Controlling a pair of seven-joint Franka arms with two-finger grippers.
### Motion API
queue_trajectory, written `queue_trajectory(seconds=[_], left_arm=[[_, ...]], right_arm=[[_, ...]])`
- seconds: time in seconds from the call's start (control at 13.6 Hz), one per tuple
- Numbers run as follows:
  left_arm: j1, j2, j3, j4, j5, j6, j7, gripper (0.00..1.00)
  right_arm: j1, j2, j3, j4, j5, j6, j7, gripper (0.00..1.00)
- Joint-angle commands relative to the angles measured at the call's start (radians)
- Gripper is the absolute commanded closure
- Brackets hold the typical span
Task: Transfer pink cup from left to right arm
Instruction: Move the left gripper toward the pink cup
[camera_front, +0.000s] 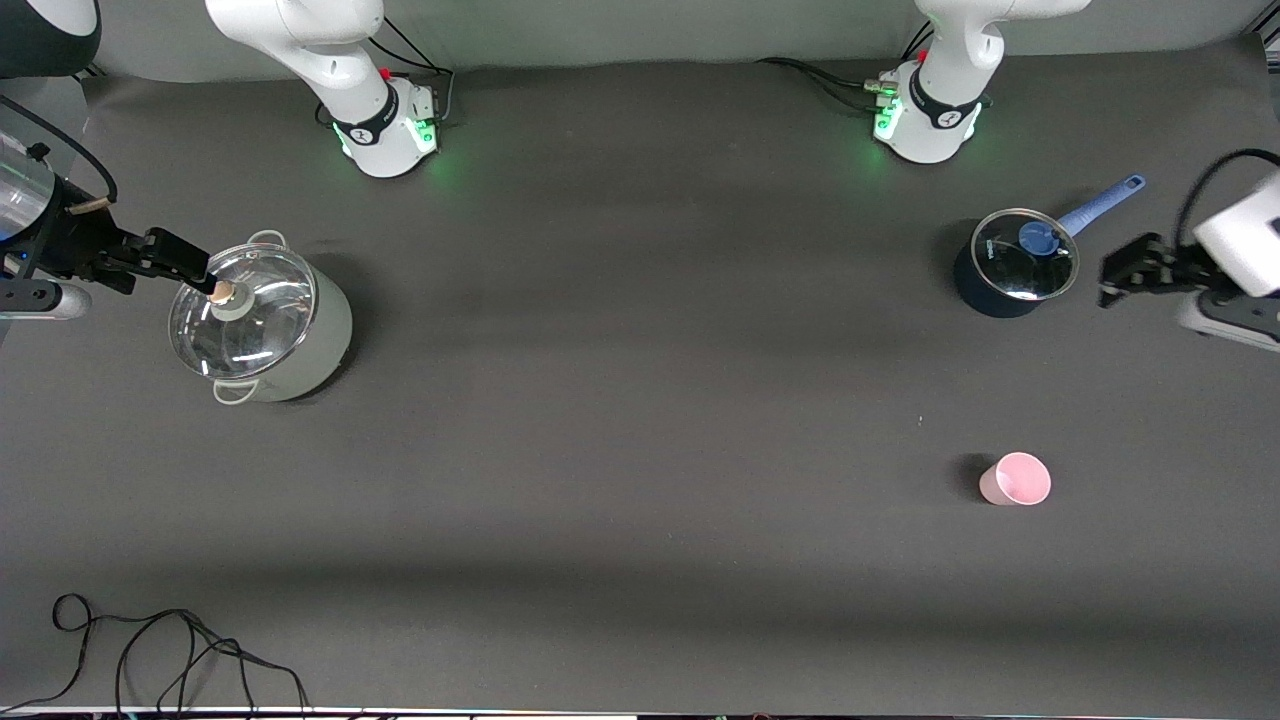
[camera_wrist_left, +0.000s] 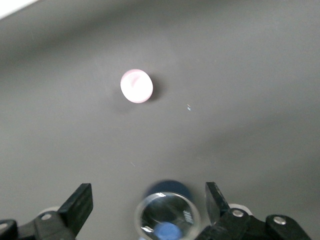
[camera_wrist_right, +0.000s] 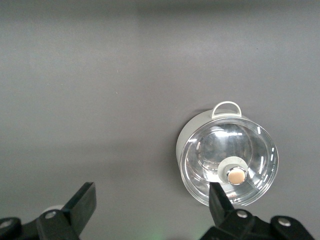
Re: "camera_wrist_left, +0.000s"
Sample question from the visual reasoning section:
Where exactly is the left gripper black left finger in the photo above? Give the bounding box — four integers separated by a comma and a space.
0, 183, 94, 240

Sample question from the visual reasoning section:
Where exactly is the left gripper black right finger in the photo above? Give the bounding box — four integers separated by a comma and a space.
197, 181, 312, 240

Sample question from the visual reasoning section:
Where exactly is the pink plastic cup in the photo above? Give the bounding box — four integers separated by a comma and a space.
119, 68, 154, 104

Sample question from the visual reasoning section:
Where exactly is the glass lid with blue knob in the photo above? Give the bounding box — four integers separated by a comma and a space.
134, 191, 202, 240

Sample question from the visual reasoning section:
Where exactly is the dark blue saucepan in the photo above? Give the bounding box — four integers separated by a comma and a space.
143, 179, 193, 202

